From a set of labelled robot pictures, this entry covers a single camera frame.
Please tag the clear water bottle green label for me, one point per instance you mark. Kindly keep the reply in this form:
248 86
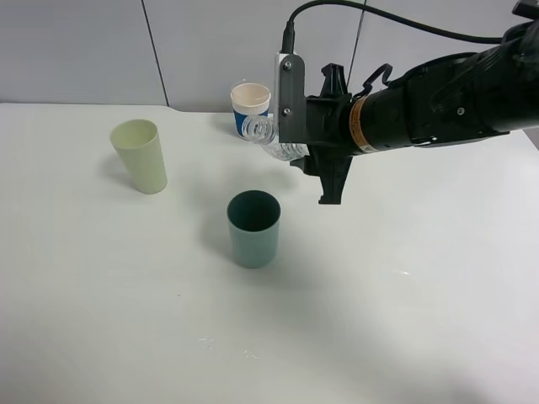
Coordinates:
262 130

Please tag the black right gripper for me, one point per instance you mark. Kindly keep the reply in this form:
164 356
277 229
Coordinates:
328 130

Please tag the teal plastic cup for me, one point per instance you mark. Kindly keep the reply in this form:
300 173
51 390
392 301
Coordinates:
254 219

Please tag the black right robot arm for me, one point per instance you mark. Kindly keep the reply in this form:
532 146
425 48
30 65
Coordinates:
451 100

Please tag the blue sleeved paper cup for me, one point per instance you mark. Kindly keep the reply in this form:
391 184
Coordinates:
249 98

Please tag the light green plastic cup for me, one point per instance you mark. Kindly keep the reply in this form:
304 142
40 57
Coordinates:
138 146

